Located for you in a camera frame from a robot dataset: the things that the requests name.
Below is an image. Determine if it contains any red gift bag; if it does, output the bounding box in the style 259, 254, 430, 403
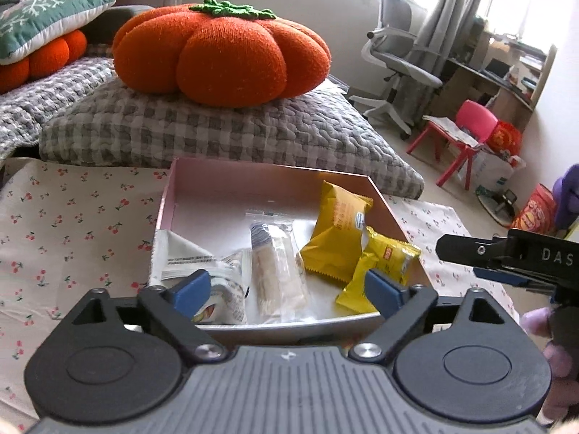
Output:
486, 120, 522, 159

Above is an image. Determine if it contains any large yellow snack packet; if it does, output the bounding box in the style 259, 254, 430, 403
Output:
300, 180, 374, 283

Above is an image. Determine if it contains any small orange plush cushion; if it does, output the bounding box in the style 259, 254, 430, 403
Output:
0, 29, 87, 94

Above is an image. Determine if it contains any clear white biscuit packet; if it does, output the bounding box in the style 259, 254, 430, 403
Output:
246, 212, 311, 323

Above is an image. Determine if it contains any white paper bag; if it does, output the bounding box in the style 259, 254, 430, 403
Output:
471, 150, 527, 193

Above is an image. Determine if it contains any white grey office chair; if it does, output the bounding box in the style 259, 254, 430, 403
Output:
347, 0, 443, 139

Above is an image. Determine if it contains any pink red kids chair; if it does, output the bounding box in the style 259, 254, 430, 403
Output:
406, 100, 499, 191

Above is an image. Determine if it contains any wooden desk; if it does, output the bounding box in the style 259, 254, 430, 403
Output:
426, 30, 557, 132

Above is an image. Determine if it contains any cherry print tablecloth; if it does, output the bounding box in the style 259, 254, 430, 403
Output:
1, 158, 513, 433

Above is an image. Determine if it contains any pink cardboard box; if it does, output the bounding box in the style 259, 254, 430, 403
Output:
149, 158, 403, 344

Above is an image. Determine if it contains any grey checkered quilted cushion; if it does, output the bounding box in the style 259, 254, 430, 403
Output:
38, 80, 425, 199

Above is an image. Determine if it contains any purple hat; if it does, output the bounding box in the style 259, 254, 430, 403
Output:
553, 163, 579, 229

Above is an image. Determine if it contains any orange pumpkin plush cushion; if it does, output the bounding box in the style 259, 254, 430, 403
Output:
112, 0, 332, 108

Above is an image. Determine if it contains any hand in purple glove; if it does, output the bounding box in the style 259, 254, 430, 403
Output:
520, 307, 578, 421

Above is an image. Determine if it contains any small yellow snack packet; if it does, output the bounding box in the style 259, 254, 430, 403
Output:
335, 226, 421, 314

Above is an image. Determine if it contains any green white leaf pillow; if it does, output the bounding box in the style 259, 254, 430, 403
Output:
1, 0, 116, 66

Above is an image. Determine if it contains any white grey nut packet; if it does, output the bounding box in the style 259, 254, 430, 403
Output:
148, 229, 251, 325

